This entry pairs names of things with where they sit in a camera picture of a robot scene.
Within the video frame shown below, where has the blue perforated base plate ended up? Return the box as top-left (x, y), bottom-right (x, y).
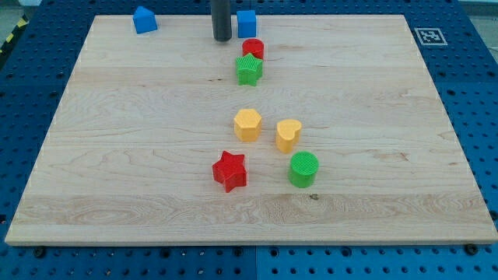
top-left (1, 1), bottom-right (497, 279)

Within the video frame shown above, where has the red cylinder block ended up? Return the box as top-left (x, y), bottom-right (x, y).
top-left (242, 38), bottom-right (265, 60)

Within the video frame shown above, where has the light wooden board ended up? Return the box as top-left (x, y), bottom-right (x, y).
top-left (5, 15), bottom-right (497, 246)

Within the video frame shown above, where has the white fiducial marker tag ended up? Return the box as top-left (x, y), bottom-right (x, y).
top-left (415, 27), bottom-right (447, 46)

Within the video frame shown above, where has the red star block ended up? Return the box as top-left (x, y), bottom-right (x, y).
top-left (212, 151), bottom-right (247, 193)

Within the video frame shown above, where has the blue cube block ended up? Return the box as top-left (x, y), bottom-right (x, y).
top-left (237, 10), bottom-right (257, 38)

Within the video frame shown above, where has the green star block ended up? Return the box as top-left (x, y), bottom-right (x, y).
top-left (236, 53), bottom-right (263, 86)

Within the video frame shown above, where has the yellow hexagon block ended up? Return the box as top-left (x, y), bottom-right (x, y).
top-left (233, 109), bottom-right (262, 142)

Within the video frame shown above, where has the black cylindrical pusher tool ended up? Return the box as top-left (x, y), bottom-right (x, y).
top-left (210, 0), bottom-right (232, 42)

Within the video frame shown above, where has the blue house-shaped block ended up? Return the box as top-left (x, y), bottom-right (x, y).
top-left (132, 6), bottom-right (158, 34)

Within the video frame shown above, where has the yellow heart block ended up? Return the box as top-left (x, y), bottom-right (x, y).
top-left (275, 119), bottom-right (302, 153)

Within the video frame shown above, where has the green cylinder block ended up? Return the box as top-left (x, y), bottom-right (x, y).
top-left (288, 151), bottom-right (319, 188)

